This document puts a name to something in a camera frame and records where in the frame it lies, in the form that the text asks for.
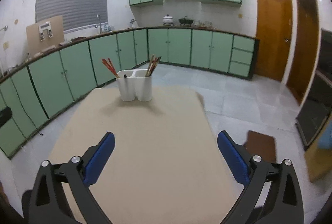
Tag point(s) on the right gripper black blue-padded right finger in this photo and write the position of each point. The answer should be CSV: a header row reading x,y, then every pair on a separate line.
x,y
271,192

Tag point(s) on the brown wooden door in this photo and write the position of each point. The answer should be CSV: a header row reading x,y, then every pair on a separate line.
x,y
274,31

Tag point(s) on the cardboard panel with white device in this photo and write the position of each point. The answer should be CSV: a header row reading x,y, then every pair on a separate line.
x,y
44,35

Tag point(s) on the bamboo chopsticks in holder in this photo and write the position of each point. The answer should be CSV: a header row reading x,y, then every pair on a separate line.
x,y
154,61

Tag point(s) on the white cooking pot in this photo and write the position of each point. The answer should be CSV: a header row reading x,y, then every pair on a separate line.
x,y
168,20

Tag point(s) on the wooden stool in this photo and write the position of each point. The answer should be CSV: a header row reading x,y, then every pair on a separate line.
x,y
262,145

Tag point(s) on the red chopsticks in holder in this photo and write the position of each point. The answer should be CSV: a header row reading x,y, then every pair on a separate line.
x,y
108,63

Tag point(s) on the blue cloth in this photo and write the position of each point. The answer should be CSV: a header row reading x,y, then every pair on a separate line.
x,y
325,141

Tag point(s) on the white utensil holder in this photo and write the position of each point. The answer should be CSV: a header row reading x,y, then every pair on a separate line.
x,y
135,86

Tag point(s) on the kitchen faucet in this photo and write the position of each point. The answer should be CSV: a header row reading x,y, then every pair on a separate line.
x,y
98,23

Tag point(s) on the green lower kitchen cabinets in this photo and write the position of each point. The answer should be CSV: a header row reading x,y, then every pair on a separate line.
x,y
40,90

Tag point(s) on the black glass cabinet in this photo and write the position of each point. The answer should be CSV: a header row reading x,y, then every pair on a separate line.
x,y
317,106

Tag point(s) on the black wok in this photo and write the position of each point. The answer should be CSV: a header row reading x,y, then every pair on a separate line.
x,y
185,22

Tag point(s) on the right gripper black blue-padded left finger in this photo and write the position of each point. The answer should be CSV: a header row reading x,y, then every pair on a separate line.
x,y
48,202

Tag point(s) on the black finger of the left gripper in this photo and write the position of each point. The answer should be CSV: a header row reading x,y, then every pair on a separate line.
x,y
5,115

